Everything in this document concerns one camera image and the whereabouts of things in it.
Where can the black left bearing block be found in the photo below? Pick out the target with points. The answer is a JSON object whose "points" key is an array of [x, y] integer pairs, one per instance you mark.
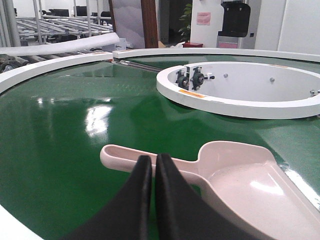
{"points": [[182, 81]]}

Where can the pink wall notice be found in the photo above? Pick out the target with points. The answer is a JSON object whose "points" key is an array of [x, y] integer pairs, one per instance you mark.
{"points": [[203, 18]]}

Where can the red box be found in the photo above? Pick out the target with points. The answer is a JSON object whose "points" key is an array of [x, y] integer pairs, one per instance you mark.
{"points": [[192, 45]]}

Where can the pink plastic dustpan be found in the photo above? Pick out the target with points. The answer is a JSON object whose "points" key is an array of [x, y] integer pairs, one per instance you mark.
{"points": [[244, 184]]}

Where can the white outer conveyor rail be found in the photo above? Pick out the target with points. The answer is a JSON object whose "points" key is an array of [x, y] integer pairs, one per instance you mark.
{"points": [[18, 75]]}

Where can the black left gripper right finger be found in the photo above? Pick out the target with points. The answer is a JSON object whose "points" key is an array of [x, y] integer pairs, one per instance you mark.
{"points": [[182, 214]]}

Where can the black bearing block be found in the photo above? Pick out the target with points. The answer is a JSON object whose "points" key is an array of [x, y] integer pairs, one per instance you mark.
{"points": [[182, 81], [198, 78]]}

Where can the green potted plant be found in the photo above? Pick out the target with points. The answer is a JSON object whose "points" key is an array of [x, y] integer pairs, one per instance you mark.
{"points": [[186, 18]]}

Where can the black right bearing block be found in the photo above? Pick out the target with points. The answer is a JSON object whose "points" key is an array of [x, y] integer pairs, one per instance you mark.
{"points": [[198, 78]]}

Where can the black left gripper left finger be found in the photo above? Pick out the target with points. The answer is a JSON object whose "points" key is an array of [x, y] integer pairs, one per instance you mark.
{"points": [[125, 217]]}

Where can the metal roller conveyor rack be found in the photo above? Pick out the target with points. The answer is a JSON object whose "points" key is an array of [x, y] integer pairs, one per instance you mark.
{"points": [[32, 27]]}

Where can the brown wooden door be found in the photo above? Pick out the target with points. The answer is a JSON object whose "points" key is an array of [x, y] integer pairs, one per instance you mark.
{"points": [[149, 20]]}

